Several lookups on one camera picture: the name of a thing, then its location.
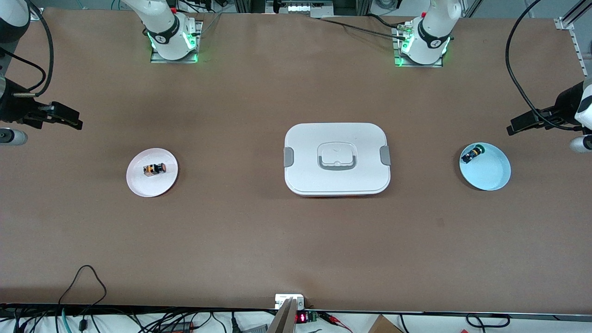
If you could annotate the small black yellow object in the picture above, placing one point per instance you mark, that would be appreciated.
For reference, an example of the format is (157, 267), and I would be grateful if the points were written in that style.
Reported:
(472, 153)

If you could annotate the white mounting bracket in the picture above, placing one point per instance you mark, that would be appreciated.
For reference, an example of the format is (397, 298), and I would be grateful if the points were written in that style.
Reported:
(279, 298)

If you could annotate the white lidded box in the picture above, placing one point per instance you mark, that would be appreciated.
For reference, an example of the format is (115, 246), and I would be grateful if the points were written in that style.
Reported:
(305, 138)

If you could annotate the orange push-button switch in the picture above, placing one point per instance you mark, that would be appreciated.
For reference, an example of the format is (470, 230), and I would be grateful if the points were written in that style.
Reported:
(154, 169)

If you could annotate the aluminium profile rail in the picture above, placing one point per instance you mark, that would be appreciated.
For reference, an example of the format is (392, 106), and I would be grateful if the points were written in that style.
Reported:
(36, 9)
(562, 23)

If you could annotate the brown cardboard piece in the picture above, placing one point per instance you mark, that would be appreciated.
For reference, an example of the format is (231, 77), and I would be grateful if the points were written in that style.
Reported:
(384, 326)

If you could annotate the red clip lead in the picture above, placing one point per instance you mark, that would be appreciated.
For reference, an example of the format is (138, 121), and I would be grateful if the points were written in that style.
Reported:
(335, 320)

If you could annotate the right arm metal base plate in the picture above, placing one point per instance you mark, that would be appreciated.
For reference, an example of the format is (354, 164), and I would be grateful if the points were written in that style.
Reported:
(185, 60)

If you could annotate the red digit display module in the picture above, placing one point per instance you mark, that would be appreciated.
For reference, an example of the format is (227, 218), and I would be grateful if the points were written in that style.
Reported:
(300, 318)

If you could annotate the grey camera post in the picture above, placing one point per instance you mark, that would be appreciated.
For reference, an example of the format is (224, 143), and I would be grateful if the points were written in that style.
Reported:
(283, 321)

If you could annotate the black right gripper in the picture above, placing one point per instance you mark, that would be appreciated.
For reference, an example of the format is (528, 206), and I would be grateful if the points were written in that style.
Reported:
(13, 109)

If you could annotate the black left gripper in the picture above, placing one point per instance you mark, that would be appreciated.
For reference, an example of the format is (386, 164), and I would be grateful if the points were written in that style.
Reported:
(565, 107)

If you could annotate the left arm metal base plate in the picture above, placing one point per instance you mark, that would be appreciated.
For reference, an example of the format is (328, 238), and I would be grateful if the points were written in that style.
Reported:
(416, 65)

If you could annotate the white power strip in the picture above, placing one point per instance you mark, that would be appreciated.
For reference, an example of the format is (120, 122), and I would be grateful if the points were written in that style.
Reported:
(305, 8)

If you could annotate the light blue round plate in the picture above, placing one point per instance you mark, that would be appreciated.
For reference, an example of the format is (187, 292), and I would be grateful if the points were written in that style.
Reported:
(490, 173)

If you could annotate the pink round plate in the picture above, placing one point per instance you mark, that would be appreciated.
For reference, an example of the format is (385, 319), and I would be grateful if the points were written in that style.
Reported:
(138, 182)

